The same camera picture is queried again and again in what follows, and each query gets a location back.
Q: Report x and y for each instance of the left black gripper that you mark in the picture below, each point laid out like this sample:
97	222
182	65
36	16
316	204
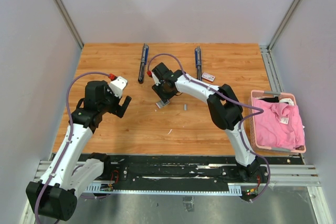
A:
117	109

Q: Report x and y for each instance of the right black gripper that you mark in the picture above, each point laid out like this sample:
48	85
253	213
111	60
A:
164	96

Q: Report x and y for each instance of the silver staple strip block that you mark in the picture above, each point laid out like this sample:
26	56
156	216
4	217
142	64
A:
160	104

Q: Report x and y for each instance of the blue stapler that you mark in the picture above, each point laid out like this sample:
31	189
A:
198	62
143	62

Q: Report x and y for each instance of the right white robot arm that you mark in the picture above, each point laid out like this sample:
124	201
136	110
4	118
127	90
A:
224	108

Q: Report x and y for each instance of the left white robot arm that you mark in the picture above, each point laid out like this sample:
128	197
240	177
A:
56	193

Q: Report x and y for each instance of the red staple box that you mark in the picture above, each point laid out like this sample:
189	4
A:
208	77

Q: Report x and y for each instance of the pink cloth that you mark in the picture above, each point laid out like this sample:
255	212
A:
280	125

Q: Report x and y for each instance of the pink plastic basket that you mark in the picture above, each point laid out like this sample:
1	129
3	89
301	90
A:
273	97

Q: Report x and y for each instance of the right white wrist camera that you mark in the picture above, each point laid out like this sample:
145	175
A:
156	80

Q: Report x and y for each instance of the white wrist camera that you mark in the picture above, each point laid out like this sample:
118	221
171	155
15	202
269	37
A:
156	80
118	85

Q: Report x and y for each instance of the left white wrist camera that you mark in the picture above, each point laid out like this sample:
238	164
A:
118	85

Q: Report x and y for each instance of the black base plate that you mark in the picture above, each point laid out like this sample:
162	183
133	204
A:
197	172

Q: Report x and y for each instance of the grey cable duct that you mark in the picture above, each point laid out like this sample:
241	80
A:
100	189

